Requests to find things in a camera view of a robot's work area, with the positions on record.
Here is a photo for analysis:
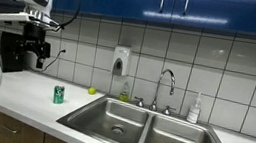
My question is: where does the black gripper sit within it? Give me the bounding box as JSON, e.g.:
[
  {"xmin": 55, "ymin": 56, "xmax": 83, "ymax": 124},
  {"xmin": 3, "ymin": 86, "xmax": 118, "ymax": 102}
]
[{"xmin": 17, "ymin": 21, "xmax": 56, "ymax": 70}]

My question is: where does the green soda can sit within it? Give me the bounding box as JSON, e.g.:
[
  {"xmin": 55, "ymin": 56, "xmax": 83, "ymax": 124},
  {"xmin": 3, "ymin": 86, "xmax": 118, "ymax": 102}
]
[{"xmin": 51, "ymin": 84, "xmax": 66, "ymax": 106}]

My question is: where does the metal sink drain strainer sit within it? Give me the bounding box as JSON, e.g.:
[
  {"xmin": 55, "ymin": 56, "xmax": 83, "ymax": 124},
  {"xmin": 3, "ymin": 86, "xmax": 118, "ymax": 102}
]
[{"xmin": 110, "ymin": 123, "xmax": 127, "ymax": 137}]

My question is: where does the stainless steel double sink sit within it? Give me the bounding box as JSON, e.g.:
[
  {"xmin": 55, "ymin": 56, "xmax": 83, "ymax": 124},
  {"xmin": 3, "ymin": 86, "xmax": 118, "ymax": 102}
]
[{"xmin": 52, "ymin": 87, "xmax": 253, "ymax": 143}]

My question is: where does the black coffee machine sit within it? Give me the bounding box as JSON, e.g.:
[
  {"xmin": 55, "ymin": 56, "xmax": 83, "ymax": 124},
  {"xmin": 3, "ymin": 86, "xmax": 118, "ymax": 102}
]
[{"xmin": 0, "ymin": 29, "xmax": 30, "ymax": 76}]

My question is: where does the small green lime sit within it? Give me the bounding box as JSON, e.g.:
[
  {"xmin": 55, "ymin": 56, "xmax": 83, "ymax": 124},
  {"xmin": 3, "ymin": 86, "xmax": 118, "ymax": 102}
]
[{"xmin": 86, "ymin": 86, "xmax": 97, "ymax": 96}]

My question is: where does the wooden base cabinet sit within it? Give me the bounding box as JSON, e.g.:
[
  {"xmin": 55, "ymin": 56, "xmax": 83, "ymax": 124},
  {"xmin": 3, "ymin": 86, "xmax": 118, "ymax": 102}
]
[{"xmin": 0, "ymin": 107, "xmax": 105, "ymax": 143}]

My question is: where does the yellow dish soap bottle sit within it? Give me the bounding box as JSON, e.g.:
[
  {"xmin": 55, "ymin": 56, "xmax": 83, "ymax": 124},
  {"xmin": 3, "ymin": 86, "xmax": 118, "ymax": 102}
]
[{"xmin": 117, "ymin": 80, "xmax": 133, "ymax": 103}]

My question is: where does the chrome gooseneck faucet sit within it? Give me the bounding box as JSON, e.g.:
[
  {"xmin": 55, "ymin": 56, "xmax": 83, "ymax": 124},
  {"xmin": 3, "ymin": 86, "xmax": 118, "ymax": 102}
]
[{"xmin": 148, "ymin": 66, "xmax": 179, "ymax": 115}]

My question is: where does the clear pump soap bottle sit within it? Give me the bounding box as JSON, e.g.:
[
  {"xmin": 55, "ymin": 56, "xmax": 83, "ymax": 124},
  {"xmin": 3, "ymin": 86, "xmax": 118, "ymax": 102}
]
[{"xmin": 185, "ymin": 90, "xmax": 204, "ymax": 125}]

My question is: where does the black power cord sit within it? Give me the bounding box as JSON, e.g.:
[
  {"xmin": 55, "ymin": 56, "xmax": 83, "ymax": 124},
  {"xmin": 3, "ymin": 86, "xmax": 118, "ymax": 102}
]
[{"xmin": 40, "ymin": 47, "xmax": 67, "ymax": 75}]

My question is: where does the white wall outlet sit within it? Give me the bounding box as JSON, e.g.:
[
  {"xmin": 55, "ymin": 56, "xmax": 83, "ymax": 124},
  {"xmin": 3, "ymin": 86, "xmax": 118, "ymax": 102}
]
[{"xmin": 57, "ymin": 42, "xmax": 69, "ymax": 61}]

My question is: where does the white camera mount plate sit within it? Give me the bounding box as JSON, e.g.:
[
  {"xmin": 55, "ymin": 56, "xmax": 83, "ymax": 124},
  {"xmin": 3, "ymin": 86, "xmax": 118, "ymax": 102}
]
[{"xmin": 0, "ymin": 8, "xmax": 62, "ymax": 33}]

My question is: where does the metal drawer handle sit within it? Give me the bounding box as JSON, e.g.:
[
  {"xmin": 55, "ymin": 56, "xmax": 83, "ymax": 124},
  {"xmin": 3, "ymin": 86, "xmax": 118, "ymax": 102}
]
[{"xmin": 0, "ymin": 125, "xmax": 23, "ymax": 136}]

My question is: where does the white wall soap dispenser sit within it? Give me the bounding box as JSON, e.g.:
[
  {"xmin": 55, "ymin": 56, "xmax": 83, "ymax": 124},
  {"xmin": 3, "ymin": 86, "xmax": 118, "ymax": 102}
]
[{"xmin": 110, "ymin": 44, "xmax": 133, "ymax": 79}]

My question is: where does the chrome faucet handle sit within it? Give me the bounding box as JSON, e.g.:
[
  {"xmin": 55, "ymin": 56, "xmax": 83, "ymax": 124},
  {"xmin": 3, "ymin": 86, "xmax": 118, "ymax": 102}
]
[
  {"xmin": 161, "ymin": 104, "xmax": 178, "ymax": 118},
  {"xmin": 132, "ymin": 96, "xmax": 146, "ymax": 109}
]

